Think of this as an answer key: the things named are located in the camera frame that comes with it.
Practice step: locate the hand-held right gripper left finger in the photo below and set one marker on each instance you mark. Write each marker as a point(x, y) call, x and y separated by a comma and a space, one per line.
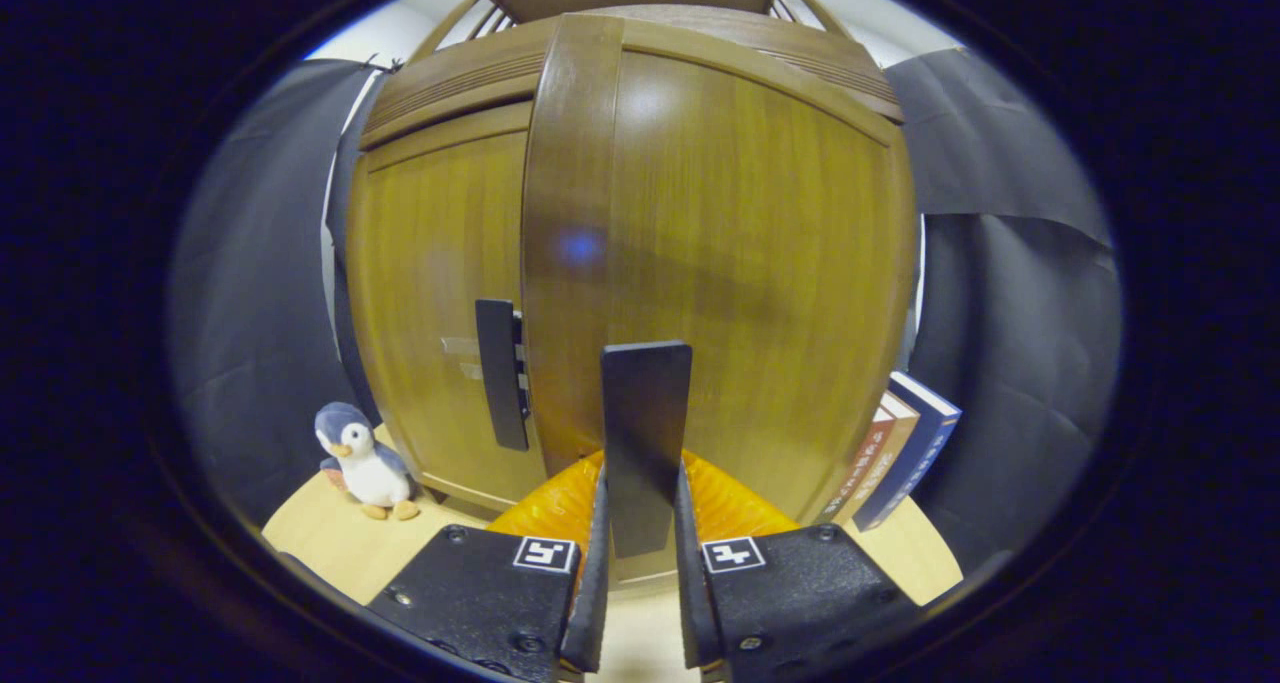
point(590, 583)

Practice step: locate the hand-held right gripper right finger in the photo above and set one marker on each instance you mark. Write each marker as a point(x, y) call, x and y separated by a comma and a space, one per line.
point(692, 603)

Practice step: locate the wooden double-door shoe cabinet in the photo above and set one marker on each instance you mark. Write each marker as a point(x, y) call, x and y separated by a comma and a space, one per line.
point(460, 78)

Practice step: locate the red-brown book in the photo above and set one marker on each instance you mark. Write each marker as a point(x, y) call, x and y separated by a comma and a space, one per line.
point(862, 463)

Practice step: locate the plush penguin toy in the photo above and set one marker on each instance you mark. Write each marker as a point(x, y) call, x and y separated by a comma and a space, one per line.
point(370, 473)

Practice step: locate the blue book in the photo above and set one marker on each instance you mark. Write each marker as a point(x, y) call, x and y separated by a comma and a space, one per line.
point(920, 448)

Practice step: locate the black backdrop cloth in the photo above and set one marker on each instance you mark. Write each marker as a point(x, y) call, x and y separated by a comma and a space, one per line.
point(250, 263)

